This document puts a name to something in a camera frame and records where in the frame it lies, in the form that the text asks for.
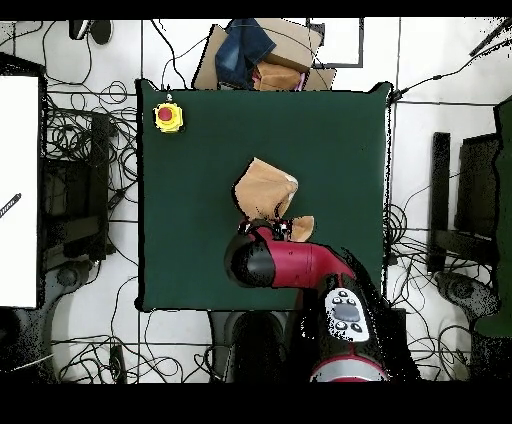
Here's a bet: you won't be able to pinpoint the person's foot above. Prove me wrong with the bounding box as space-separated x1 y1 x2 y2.
67 19 92 41
90 19 115 46

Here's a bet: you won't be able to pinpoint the black square metal frame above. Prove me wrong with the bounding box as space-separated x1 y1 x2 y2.
305 16 366 69

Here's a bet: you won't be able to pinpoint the black power adapter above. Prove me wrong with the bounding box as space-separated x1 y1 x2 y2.
109 344 128 381

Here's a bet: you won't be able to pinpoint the folded tan towel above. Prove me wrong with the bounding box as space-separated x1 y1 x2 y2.
252 60 307 92

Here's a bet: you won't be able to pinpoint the black flat bar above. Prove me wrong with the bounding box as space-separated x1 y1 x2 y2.
426 131 452 276

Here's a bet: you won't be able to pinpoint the green cloth on side table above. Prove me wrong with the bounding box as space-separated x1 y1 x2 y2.
474 94 512 338

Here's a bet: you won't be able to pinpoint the dark green table cloth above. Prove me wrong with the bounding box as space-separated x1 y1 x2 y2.
134 78 394 316

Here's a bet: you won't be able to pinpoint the blue denim jeans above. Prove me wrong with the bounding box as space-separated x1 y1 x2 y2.
214 17 278 90

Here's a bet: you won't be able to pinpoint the black box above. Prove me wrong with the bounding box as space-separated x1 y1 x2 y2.
454 133 502 241

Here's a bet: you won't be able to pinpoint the black pedestal foot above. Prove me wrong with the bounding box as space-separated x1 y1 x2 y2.
43 259 95 309
434 270 502 321

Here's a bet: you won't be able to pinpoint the yellow emergency stop button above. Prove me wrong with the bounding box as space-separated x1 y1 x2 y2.
153 101 186 135

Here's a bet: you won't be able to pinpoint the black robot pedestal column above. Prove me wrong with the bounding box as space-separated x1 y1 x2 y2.
207 310 305 384

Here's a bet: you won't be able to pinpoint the black equipment case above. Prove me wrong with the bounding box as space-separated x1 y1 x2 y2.
39 109 112 263

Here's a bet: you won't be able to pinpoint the black power strip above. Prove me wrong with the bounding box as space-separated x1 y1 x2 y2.
391 307 409 361

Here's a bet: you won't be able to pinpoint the white desk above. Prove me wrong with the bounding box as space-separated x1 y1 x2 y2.
0 75 40 309

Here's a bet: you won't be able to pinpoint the brown cardboard box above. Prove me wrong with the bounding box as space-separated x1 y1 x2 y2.
191 17 338 92

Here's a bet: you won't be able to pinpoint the black rod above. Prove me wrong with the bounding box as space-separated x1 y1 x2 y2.
468 17 512 58

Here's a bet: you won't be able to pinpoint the tan terry towel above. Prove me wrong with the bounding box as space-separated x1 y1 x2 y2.
232 156 316 243

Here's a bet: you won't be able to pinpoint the black cable with connector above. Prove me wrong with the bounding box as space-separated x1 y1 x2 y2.
388 37 512 103

